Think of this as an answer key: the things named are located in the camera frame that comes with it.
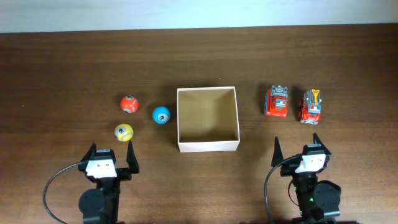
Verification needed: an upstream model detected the red fire truck grey top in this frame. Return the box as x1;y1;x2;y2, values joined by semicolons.
264;85;289;118

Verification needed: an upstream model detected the blue toy ball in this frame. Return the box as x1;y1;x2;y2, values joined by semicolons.
152;106;170;124

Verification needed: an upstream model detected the red fire truck yellow ladder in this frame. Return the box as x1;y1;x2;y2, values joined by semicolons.
298;89;322;125

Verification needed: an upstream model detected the open cardboard box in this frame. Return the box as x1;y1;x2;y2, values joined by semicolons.
177;86;240;152

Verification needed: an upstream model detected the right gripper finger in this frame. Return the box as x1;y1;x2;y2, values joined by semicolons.
313;133;330;154
271;136;284;167

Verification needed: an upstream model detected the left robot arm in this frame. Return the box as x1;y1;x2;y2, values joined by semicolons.
78;141;139;224

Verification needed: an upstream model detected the orange toy ball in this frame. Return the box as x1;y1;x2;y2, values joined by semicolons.
120;95;139;114

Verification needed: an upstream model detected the yellow toy ball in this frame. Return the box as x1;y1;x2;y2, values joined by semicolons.
114;123;134;142

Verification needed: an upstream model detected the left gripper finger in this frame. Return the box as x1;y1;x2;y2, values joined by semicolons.
126;140;139;174
81;143;96;162

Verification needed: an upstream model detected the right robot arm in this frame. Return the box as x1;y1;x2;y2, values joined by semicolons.
269;134;341;223

